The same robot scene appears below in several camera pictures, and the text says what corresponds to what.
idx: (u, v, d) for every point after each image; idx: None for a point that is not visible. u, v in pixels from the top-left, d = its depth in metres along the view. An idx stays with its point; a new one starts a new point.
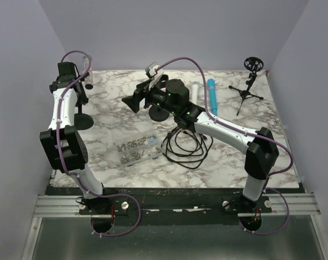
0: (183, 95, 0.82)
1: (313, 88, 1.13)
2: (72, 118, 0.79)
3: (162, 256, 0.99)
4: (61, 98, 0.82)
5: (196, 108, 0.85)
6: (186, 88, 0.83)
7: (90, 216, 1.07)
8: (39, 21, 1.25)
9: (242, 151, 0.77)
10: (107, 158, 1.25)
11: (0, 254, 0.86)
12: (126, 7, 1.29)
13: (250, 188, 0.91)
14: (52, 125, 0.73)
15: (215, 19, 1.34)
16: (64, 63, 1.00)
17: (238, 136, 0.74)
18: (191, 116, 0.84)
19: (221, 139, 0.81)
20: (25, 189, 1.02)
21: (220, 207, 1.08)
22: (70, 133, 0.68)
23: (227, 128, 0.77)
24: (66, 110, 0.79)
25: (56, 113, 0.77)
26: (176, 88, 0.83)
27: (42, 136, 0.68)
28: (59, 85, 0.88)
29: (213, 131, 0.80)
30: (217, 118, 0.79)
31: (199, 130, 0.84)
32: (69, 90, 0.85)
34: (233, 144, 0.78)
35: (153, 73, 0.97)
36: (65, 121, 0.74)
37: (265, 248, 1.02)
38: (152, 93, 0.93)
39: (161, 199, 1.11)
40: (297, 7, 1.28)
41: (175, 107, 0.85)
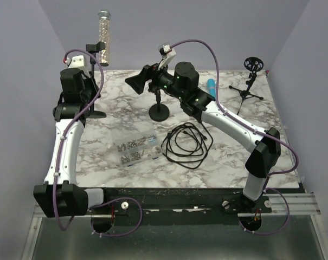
0: (192, 78, 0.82)
1: (313, 88, 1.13)
2: (74, 165, 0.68)
3: (162, 256, 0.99)
4: (63, 138, 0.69)
5: (205, 95, 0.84)
6: (196, 71, 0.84)
7: (90, 216, 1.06)
8: (39, 21, 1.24)
9: (246, 148, 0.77)
10: (107, 158, 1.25)
11: (0, 254, 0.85)
12: (125, 7, 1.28)
13: (249, 186, 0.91)
14: (50, 177, 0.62)
15: (214, 19, 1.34)
16: (65, 78, 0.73)
17: (246, 132, 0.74)
18: (199, 103, 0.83)
19: (227, 132, 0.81)
20: (25, 189, 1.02)
21: (220, 207, 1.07)
22: (68, 191, 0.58)
23: (237, 123, 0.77)
24: (68, 158, 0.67)
25: (56, 160, 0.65)
26: (186, 71, 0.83)
27: (36, 190, 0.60)
28: (64, 112, 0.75)
29: (221, 124, 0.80)
30: (226, 111, 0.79)
31: (205, 119, 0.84)
32: (74, 124, 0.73)
34: (239, 140, 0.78)
35: (167, 50, 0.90)
36: (64, 175, 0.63)
37: (265, 248, 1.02)
38: (160, 75, 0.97)
39: (161, 199, 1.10)
40: (297, 7, 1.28)
41: (183, 92, 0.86)
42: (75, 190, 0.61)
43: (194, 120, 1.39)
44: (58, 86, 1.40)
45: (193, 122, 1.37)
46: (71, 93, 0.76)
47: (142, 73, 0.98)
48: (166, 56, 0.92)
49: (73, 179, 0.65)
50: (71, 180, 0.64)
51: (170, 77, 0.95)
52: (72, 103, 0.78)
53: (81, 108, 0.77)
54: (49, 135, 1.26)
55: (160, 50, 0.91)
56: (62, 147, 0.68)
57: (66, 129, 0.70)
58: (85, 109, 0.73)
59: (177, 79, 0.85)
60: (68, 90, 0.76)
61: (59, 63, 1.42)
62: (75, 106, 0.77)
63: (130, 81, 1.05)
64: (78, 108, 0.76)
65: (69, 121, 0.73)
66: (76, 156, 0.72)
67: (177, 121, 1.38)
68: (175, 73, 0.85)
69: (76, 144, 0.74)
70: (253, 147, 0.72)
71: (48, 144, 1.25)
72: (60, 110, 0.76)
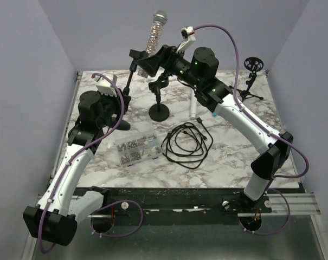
0: (211, 66, 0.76)
1: (314, 88, 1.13)
2: (71, 193, 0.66)
3: (163, 256, 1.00)
4: (68, 163, 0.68)
5: (223, 86, 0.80)
6: (216, 59, 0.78)
7: (90, 216, 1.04)
8: (39, 21, 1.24)
9: (255, 148, 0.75)
10: (107, 158, 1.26)
11: (0, 254, 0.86)
12: (125, 7, 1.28)
13: (252, 186, 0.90)
14: (43, 202, 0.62)
15: (215, 19, 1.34)
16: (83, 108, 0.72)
17: (261, 134, 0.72)
18: (214, 93, 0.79)
19: (239, 130, 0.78)
20: (25, 189, 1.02)
21: (220, 207, 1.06)
22: (55, 222, 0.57)
23: (252, 122, 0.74)
24: (66, 185, 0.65)
25: (54, 185, 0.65)
26: (205, 58, 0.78)
27: (26, 211, 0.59)
28: (79, 136, 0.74)
29: (235, 119, 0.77)
30: (244, 107, 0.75)
31: (219, 112, 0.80)
32: (82, 152, 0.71)
34: (250, 139, 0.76)
35: (190, 31, 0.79)
36: (57, 202, 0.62)
37: (265, 248, 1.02)
38: (177, 60, 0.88)
39: (161, 199, 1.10)
40: (297, 7, 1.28)
41: (199, 79, 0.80)
42: (64, 220, 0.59)
43: (194, 120, 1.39)
44: (58, 86, 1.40)
45: (193, 122, 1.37)
46: (88, 121, 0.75)
47: (160, 56, 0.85)
48: (187, 39, 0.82)
49: (65, 207, 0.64)
50: (63, 209, 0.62)
51: (186, 62, 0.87)
52: (88, 129, 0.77)
53: (94, 137, 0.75)
54: (49, 135, 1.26)
55: (182, 32, 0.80)
56: (63, 172, 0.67)
57: (72, 156, 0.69)
58: (98, 140, 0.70)
59: (194, 66, 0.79)
60: (85, 117, 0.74)
61: (59, 63, 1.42)
62: (90, 134, 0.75)
63: (144, 64, 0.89)
64: (91, 136, 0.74)
65: (78, 148, 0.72)
66: (78, 182, 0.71)
67: (177, 121, 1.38)
68: (193, 58, 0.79)
69: (82, 170, 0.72)
70: (265, 149, 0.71)
71: (48, 145, 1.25)
72: (75, 134, 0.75)
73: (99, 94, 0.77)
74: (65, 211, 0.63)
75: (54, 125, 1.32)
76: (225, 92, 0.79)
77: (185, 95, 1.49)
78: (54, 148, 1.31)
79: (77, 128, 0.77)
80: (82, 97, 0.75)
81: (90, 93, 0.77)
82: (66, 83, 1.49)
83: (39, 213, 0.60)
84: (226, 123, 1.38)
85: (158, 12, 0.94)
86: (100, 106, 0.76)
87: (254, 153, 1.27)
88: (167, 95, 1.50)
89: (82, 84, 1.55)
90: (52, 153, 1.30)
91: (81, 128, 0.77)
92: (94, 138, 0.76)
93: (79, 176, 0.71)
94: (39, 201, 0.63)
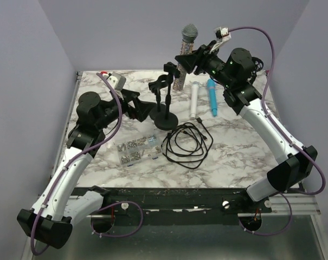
0: (245, 68, 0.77)
1: (314, 87, 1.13)
2: (66, 199, 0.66)
3: (163, 256, 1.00)
4: (65, 168, 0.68)
5: (253, 89, 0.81)
6: (252, 62, 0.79)
7: (90, 216, 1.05)
8: (38, 21, 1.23)
9: (275, 156, 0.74)
10: (107, 158, 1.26)
11: (0, 254, 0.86)
12: (125, 7, 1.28)
13: (260, 192, 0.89)
14: (37, 206, 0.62)
15: (214, 19, 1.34)
16: (83, 111, 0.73)
17: (282, 142, 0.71)
18: (243, 95, 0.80)
19: (261, 135, 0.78)
20: (24, 189, 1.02)
21: (220, 207, 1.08)
22: (47, 229, 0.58)
23: (275, 129, 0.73)
24: (61, 190, 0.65)
25: (49, 190, 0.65)
26: (242, 59, 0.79)
27: (22, 214, 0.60)
28: (77, 138, 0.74)
29: (258, 124, 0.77)
30: (269, 114, 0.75)
31: (243, 115, 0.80)
32: (79, 157, 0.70)
34: (271, 147, 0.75)
35: (225, 33, 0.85)
36: (50, 208, 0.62)
37: (265, 248, 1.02)
38: (210, 59, 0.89)
39: (161, 199, 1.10)
40: (297, 7, 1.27)
41: (230, 79, 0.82)
42: (57, 225, 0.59)
43: (194, 120, 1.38)
44: (58, 86, 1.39)
45: (193, 122, 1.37)
46: (88, 123, 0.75)
47: (197, 54, 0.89)
48: (220, 40, 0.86)
49: (59, 213, 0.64)
50: (56, 214, 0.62)
51: (220, 62, 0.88)
52: (88, 131, 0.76)
53: (94, 140, 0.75)
54: (49, 135, 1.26)
55: (216, 32, 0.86)
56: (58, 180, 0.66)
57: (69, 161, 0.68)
58: (97, 144, 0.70)
59: (229, 65, 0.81)
60: (84, 119, 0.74)
61: (59, 62, 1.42)
62: (90, 136, 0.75)
63: (182, 60, 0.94)
64: (91, 140, 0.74)
65: (77, 153, 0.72)
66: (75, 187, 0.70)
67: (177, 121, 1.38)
68: (229, 58, 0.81)
69: (78, 175, 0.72)
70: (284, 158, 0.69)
71: (48, 144, 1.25)
72: (75, 135, 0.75)
73: (98, 97, 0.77)
74: (58, 217, 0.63)
75: (54, 125, 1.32)
76: (254, 96, 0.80)
77: (185, 95, 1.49)
78: (54, 148, 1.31)
79: (77, 129, 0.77)
80: (81, 100, 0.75)
81: (90, 95, 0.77)
82: (66, 83, 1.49)
83: (33, 218, 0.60)
84: (226, 123, 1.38)
85: (187, 27, 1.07)
86: (100, 109, 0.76)
87: (254, 153, 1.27)
88: (167, 96, 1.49)
89: (82, 84, 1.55)
90: (52, 153, 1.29)
91: (81, 130, 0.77)
92: (94, 142, 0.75)
93: (76, 181, 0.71)
94: (33, 205, 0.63)
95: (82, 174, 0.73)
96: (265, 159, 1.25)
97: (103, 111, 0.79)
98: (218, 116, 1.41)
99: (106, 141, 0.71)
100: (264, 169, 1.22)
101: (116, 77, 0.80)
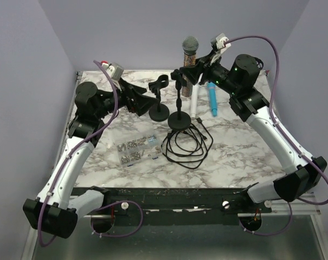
0: (251, 74, 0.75)
1: (314, 87, 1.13)
2: (71, 187, 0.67)
3: (163, 256, 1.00)
4: (68, 156, 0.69)
5: (259, 95, 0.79)
6: (257, 68, 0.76)
7: (90, 216, 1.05)
8: (38, 21, 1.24)
9: (283, 167, 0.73)
10: (107, 158, 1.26)
11: (0, 254, 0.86)
12: (125, 7, 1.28)
13: (265, 197, 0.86)
14: (43, 195, 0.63)
15: (213, 19, 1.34)
16: (80, 102, 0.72)
17: (291, 153, 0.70)
18: (250, 103, 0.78)
19: (269, 144, 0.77)
20: (24, 189, 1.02)
21: (219, 207, 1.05)
22: (54, 216, 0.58)
23: (284, 138, 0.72)
24: (65, 178, 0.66)
25: (53, 179, 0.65)
26: (246, 65, 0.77)
27: (27, 205, 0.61)
28: (78, 129, 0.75)
29: (265, 133, 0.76)
30: (278, 123, 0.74)
31: (250, 123, 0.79)
32: (81, 145, 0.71)
34: (279, 156, 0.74)
35: (220, 46, 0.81)
36: (56, 195, 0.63)
37: (265, 248, 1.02)
38: (213, 69, 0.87)
39: (161, 199, 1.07)
40: (297, 7, 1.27)
41: (237, 86, 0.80)
42: (63, 213, 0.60)
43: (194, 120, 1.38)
44: (58, 86, 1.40)
45: (193, 122, 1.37)
46: (88, 114, 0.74)
47: (198, 67, 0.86)
48: (218, 51, 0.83)
49: (65, 201, 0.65)
50: (62, 202, 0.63)
51: (224, 71, 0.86)
52: (89, 121, 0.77)
53: (95, 129, 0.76)
54: (49, 135, 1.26)
55: (212, 42, 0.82)
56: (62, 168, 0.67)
57: (74, 148, 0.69)
58: (98, 131, 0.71)
59: (234, 72, 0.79)
60: (83, 110, 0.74)
61: (59, 62, 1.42)
62: (91, 126, 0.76)
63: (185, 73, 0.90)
64: (92, 129, 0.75)
65: (79, 141, 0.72)
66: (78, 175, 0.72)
67: None
68: (233, 64, 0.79)
69: (81, 164, 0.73)
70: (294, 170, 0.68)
71: (48, 144, 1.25)
72: (75, 126, 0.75)
73: (96, 86, 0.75)
74: (64, 205, 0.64)
75: (54, 125, 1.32)
76: (261, 103, 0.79)
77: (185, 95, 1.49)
78: (54, 148, 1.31)
79: (77, 119, 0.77)
80: (78, 91, 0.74)
81: (86, 86, 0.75)
82: (66, 83, 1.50)
83: (38, 207, 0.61)
84: (226, 123, 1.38)
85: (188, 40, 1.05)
86: (97, 99, 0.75)
87: (254, 153, 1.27)
88: (167, 96, 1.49)
89: None
90: (52, 153, 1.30)
91: (81, 120, 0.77)
92: (96, 130, 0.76)
93: (79, 169, 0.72)
94: (39, 194, 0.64)
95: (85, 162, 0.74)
96: (265, 159, 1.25)
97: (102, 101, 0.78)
98: (218, 116, 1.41)
99: (107, 126, 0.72)
100: (264, 169, 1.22)
101: (114, 67, 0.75)
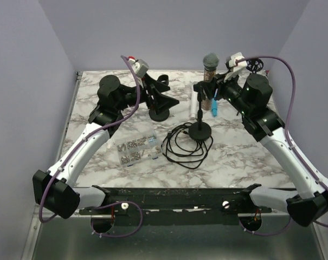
0: (264, 93, 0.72)
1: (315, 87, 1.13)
2: (80, 167, 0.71)
3: (163, 256, 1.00)
4: (84, 139, 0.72)
5: (274, 115, 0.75)
6: (270, 87, 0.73)
7: (90, 216, 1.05)
8: (38, 21, 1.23)
9: (299, 192, 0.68)
10: (107, 158, 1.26)
11: (0, 254, 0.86)
12: (124, 7, 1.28)
13: (269, 205, 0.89)
14: (53, 168, 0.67)
15: (214, 19, 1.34)
16: (103, 94, 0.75)
17: (308, 178, 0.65)
18: (265, 123, 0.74)
19: (284, 168, 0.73)
20: (24, 189, 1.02)
21: (219, 207, 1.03)
22: (60, 190, 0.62)
23: (301, 164, 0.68)
24: (78, 158, 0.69)
25: (66, 156, 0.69)
26: (258, 84, 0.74)
27: (37, 174, 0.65)
28: (98, 117, 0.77)
29: (281, 156, 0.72)
30: (294, 145, 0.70)
31: (265, 144, 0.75)
32: (99, 131, 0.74)
34: (295, 181, 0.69)
35: (232, 64, 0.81)
36: (66, 172, 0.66)
37: (264, 248, 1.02)
38: (226, 86, 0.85)
39: (161, 200, 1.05)
40: (297, 7, 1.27)
41: (250, 106, 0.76)
42: (68, 190, 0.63)
43: (194, 120, 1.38)
44: (58, 86, 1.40)
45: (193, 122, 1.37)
46: (108, 104, 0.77)
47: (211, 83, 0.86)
48: (233, 67, 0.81)
49: (72, 179, 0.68)
50: (70, 180, 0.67)
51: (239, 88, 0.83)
52: (109, 111, 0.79)
53: (114, 119, 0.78)
54: (49, 135, 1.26)
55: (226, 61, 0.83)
56: (75, 149, 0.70)
57: (92, 132, 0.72)
58: (116, 122, 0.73)
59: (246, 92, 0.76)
60: (104, 102, 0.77)
61: (58, 62, 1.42)
62: (110, 117, 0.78)
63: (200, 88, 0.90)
64: (111, 119, 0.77)
65: (97, 127, 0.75)
66: (89, 159, 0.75)
67: (177, 121, 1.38)
68: (245, 84, 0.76)
69: (95, 148, 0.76)
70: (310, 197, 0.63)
71: (49, 145, 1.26)
72: (96, 114, 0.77)
73: (119, 79, 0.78)
74: (71, 182, 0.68)
75: (54, 125, 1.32)
76: (277, 124, 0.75)
77: (185, 95, 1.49)
78: (54, 148, 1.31)
79: (98, 109, 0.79)
80: (102, 83, 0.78)
81: (110, 78, 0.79)
82: (66, 83, 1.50)
83: (47, 179, 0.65)
84: (226, 123, 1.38)
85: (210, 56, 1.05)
86: (119, 93, 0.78)
87: (254, 153, 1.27)
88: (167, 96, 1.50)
89: (82, 85, 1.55)
90: (52, 154, 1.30)
91: (102, 110, 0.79)
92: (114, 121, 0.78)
93: (92, 154, 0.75)
94: (50, 168, 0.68)
95: (98, 148, 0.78)
96: (265, 159, 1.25)
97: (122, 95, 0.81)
98: (218, 116, 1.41)
99: (126, 119, 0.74)
100: (264, 169, 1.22)
101: (139, 64, 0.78)
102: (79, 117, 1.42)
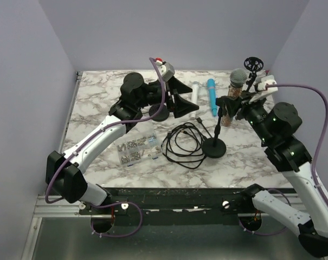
0: (293, 127, 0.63)
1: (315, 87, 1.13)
2: (94, 155, 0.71)
3: (163, 256, 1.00)
4: (102, 129, 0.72)
5: (302, 146, 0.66)
6: (300, 118, 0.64)
7: (90, 216, 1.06)
8: (38, 21, 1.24)
9: (317, 228, 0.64)
10: (107, 158, 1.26)
11: (0, 254, 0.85)
12: (124, 6, 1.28)
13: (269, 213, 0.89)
14: (69, 152, 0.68)
15: (214, 19, 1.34)
16: (126, 91, 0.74)
17: None
18: (289, 155, 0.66)
19: (304, 203, 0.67)
20: (24, 189, 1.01)
21: (219, 207, 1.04)
22: (70, 174, 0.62)
23: (325, 204, 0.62)
24: (92, 147, 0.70)
25: (83, 142, 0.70)
26: (287, 115, 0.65)
27: (52, 154, 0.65)
28: (118, 110, 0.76)
29: (303, 193, 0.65)
30: (320, 185, 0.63)
31: (288, 176, 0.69)
32: (117, 125, 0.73)
34: (315, 218, 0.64)
35: (261, 88, 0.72)
36: (79, 157, 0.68)
37: (265, 248, 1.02)
38: (251, 109, 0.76)
39: (161, 199, 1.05)
40: (297, 7, 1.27)
41: (274, 135, 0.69)
42: (78, 176, 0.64)
43: (194, 120, 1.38)
44: (58, 85, 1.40)
45: (193, 122, 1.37)
46: (128, 102, 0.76)
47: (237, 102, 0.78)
48: (262, 92, 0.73)
49: (84, 165, 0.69)
50: (82, 165, 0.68)
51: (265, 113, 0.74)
52: (129, 108, 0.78)
53: (132, 116, 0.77)
54: (48, 135, 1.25)
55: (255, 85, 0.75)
56: (91, 137, 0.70)
57: (110, 124, 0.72)
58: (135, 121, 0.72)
59: (271, 121, 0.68)
60: (126, 99, 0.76)
61: (58, 62, 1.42)
62: (130, 114, 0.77)
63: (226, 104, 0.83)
64: (129, 116, 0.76)
65: (116, 120, 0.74)
66: (104, 149, 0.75)
67: (177, 121, 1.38)
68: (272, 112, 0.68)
69: (110, 139, 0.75)
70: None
71: (48, 144, 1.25)
72: (116, 108, 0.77)
73: (142, 78, 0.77)
74: (83, 168, 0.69)
75: (54, 125, 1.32)
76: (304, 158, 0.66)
77: (185, 95, 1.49)
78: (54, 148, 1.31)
79: (119, 104, 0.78)
80: (126, 79, 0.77)
81: (134, 76, 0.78)
82: (65, 83, 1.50)
83: (60, 161, 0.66)
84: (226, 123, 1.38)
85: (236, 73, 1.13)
86: (141, 91, 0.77)
87: (254, 153, 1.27)
88: None
89: (82, 84, 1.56)
90: None
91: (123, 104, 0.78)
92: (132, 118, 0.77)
93: (107, 143, 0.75)
94: (65, 150, 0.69)
95: (115, 138, 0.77)
96: (265, 159, 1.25)
97: (145, 93, 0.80)
98: None
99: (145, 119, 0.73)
100: (264, 169, 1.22)
101: (165, 68, 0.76)
102: (79, 117, 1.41)
